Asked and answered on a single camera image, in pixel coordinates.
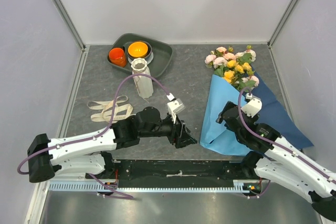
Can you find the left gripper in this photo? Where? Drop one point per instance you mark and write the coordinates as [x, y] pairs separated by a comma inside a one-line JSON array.
[[176, 132]]

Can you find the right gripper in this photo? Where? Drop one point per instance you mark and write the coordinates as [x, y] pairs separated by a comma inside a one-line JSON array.
[[229, 104]]

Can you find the yellow flower bunch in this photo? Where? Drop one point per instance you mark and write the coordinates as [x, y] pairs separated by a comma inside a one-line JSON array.
[[237, 72]]

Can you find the pink flower bunch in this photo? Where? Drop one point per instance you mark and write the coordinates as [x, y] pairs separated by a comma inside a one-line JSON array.
[[218, 59]]

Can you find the cream printed ribbon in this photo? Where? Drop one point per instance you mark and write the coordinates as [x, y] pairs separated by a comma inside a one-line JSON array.
[[122, 109]]

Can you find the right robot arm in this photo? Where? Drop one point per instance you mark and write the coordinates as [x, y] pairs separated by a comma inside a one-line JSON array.
[[273, 158]]

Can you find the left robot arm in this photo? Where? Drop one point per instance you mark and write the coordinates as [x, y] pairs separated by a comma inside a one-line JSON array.
[[87, 153]]

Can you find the white ribbed vase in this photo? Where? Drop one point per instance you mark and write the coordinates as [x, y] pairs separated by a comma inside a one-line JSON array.
[[143, 84]]

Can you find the grey plate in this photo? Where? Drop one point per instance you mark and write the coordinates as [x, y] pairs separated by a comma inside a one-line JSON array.
[[148, 57]]

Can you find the dark grey tray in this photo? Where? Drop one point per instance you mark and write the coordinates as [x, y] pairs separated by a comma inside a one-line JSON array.
[[162, 52]]

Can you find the orange bowl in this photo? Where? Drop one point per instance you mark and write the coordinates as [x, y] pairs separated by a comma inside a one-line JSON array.
[[138, 49]]

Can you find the orange cup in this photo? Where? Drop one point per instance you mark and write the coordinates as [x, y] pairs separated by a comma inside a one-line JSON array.
[[117, 57]]

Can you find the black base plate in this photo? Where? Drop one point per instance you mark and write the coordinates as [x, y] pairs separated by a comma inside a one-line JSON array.
[[132, 173]]

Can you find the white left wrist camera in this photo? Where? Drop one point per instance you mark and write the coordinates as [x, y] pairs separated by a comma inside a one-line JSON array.
[[174, 107]]

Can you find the white slotted cable duct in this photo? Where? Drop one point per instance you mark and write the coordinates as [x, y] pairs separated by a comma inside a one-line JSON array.
[[237, 187]]

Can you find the right aluminium frame post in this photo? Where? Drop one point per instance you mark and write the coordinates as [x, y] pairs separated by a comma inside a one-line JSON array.
[[282, 22]]

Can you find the aluminium frame post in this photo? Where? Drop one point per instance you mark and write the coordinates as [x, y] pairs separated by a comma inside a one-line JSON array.
[[69, 23], [282, 22]]

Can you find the left aluminium frame post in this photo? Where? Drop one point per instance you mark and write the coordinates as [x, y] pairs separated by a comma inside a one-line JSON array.
[[69, 23]]

